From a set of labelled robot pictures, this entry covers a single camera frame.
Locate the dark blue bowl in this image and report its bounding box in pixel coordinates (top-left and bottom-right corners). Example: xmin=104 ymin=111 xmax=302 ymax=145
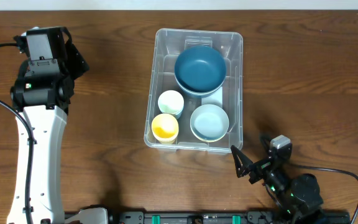
xmin=175 ymin=78 xmax=224 ymax=98
xmin=174 ymin=45 xmax=226 ymax=92

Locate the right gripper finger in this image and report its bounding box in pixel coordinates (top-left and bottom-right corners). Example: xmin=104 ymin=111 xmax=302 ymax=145
xmin=259 ymin=134 xmax=271 ymax=149
xmin=231 ymin=145 xmax=253 ymax=178

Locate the white label in bin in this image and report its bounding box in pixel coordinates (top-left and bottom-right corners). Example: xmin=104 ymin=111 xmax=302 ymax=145
xmin=201 ymin=87 xmax=223 ymax=108

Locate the grey small bowl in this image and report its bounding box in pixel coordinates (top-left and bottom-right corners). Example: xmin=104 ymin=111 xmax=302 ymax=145
xmin=190 ymin=105 xmax=229 ymax=138

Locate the yellow small bowl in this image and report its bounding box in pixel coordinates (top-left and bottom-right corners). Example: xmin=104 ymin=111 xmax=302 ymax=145
xmin=195 ymin=135 xmax=224 ymax=142

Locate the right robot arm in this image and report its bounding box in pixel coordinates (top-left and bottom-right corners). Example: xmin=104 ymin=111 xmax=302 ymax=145
xmin=231 ymin=135 xmax=329 ymax=223

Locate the cream cup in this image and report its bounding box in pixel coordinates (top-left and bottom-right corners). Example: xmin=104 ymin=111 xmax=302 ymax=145
xmin=158 ymin=90 xmax=184 ymax=113

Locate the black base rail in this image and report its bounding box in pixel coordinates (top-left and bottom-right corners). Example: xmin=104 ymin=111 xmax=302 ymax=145
xmin=63 ymin=207 xmax=351 ymax=224

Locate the black cable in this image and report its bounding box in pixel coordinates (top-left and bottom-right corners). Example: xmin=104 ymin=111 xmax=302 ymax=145
xmin=290 ymin=164 xmax=358 ymax=224
xmin=0 ymin=42 xmax=35 ymax=224

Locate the yellow cup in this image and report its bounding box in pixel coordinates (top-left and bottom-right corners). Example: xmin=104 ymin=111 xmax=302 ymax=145
xmin=152 ymin=113 xmax=179 ymax=133
xmin=158 ymin=139 xmax=176 ymax=144

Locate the right black cable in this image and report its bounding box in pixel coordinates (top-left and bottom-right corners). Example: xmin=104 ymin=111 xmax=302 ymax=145
xmin=290 ymin=164 xmax=358 ymax=224

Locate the pink cup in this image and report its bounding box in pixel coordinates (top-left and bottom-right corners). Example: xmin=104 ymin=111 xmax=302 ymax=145
xmin=153 ymin=132 xmax=178 ymax=141

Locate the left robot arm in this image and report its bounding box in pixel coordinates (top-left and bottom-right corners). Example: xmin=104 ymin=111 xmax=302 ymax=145
xmin=7 ymin=27 xmax=110 ymax=223

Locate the light blue cup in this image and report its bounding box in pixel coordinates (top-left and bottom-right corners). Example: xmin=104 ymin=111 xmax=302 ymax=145
xmin=166 ymin=107 xmax=183 ymax=119

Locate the left black cable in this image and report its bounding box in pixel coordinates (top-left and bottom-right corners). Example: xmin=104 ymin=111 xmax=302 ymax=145
xmin=0 ymin=42 xmax=35 ymax=224

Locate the clear plastic storage bin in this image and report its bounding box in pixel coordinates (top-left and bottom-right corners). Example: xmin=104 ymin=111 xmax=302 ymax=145
xmin=144 ymin=28 xmax=244 ymax=154

